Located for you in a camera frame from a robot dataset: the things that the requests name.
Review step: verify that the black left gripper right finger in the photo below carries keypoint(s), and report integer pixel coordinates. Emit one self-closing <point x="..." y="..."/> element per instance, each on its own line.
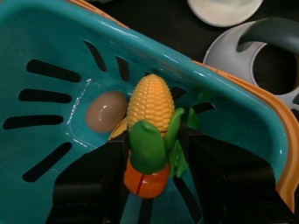
<point x="230" y="178"/>

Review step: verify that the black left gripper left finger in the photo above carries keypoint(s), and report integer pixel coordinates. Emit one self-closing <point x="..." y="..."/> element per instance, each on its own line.
<point x="87" y="180"/>

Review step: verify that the yellow toy corn cob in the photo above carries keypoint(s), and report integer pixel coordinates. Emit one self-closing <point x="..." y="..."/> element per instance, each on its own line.
<point x="151" y="116"/>

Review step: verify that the green toy leafy vegetable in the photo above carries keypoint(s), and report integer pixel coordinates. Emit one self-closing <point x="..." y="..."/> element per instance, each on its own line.
<point x="183" y="151"/>

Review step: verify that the orange toy vegetable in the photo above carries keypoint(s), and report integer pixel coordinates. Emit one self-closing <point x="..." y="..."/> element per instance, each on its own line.
<point x="147" y="184"/>

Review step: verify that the brown toy egg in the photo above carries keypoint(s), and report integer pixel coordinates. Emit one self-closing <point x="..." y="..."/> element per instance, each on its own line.
<point x="106" y="111"/>

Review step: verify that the teal plastic basket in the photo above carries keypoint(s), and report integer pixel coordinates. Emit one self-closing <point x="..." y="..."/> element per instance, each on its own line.
<point x="51" y="87"/>

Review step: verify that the grey white pitcher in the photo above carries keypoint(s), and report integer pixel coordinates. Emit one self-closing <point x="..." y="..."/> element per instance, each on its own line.
<point x="238" y="55"/>

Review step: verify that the white round plate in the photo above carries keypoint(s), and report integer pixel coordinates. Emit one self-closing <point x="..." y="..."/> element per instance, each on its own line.
<point x="223" y="11"/>

